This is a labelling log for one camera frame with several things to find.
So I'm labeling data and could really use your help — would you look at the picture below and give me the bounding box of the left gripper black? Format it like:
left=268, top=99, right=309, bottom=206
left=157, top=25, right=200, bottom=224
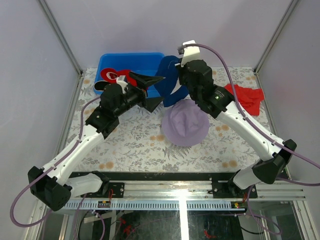
left=114, top=72, right=166, bottom=118

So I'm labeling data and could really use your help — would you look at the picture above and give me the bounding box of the blue plastic bin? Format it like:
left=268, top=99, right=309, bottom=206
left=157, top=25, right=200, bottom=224
left=93, top=52, right=164, bottom=95

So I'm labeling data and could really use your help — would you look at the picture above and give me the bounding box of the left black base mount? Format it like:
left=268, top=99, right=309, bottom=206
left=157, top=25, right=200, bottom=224
left=91, top=171, right=125, bottom=199

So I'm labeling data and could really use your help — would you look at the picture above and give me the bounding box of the beige black hat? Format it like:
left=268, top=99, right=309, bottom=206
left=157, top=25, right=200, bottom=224
left=93, top=80, right=110, bottom=92

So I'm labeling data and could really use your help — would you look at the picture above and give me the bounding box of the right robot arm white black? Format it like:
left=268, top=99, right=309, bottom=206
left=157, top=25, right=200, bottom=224
left=176, top=60, right=297, bottom=198

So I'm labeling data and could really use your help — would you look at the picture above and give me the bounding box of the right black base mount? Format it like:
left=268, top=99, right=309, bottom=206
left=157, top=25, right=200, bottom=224
left=208, top=171, right=250, bottom=199

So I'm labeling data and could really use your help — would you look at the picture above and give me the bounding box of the blue white cable duct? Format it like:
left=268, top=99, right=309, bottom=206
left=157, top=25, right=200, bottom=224
left=62, top=199, right=247, bottom=212

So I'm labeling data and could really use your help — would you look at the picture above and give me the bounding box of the red cloth hat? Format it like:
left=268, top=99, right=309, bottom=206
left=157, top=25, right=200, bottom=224
left=234, top=84, right=265, bottom=116

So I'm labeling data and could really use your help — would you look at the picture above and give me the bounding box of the right aluminium frame post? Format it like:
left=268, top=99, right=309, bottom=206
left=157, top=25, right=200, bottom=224
left=253, top=0, right=301, bottom=75

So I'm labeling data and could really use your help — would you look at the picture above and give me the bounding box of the aluminium front rail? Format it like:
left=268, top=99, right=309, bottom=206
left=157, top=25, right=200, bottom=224
left=50, top=177, right=306, bottom=206

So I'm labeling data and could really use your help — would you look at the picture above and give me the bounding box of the aluminium frame post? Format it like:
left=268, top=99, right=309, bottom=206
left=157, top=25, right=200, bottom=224
left=36, top=0, right=83, bottom=76
left=253, top=0, right=301, bottom=75

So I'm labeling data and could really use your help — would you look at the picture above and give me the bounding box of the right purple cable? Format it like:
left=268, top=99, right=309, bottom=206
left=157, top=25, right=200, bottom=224
left=182, top=43, right=320, bottom=237

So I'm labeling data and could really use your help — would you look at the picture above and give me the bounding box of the purple cable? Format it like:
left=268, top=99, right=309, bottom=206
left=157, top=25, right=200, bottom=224
left=182, top=43, right=320, bottom=237
left=9, top=96, right=106, bottom=240

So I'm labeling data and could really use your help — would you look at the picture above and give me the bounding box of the navy blue hat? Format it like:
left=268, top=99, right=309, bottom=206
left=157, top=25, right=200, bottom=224
left=154, top=55, right=189, bottom=108

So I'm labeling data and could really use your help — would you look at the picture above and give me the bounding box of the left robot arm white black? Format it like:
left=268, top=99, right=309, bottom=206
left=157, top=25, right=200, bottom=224
left=28, top=71, right=164, bottom=212

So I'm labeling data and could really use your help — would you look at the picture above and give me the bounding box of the lilac bucket hat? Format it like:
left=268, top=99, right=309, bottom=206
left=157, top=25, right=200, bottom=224
left=161, top=99, right=210, bottom=147

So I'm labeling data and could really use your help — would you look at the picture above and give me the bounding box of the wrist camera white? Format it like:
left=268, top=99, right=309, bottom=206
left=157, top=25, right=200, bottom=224
left=177, top=40, right=201, bottom=67
left=116, top=75, right=128, bottom=94

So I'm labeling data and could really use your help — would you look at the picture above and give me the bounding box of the floral table mat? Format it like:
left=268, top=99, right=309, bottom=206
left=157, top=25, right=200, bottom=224
left=57, top=66, right=286, bottom=173

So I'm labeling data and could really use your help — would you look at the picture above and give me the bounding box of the red cap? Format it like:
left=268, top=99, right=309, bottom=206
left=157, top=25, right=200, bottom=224
left=100, top=68, right=137, bottom=87

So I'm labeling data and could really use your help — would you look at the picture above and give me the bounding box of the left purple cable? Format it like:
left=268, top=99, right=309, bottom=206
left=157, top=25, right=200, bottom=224
left=9, top=96, right=106, bottom=240

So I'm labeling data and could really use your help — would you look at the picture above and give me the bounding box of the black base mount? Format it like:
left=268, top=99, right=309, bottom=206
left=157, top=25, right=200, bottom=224
left=91, top=171, right=125, bottom=199
left=208, top=171, right=250, bottom=199

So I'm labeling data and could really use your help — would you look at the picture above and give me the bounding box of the left aluminium frame post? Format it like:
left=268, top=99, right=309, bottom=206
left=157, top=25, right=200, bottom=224
left=36, top=0, right=83, bottom=76

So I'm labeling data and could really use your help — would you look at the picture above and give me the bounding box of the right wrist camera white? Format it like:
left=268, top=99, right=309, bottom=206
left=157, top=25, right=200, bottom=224
left=177, top=40, right=201, bottom=67

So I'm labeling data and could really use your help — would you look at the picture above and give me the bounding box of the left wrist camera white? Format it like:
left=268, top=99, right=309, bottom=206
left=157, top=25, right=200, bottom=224
left=116, top=75, right=128, bottom=94

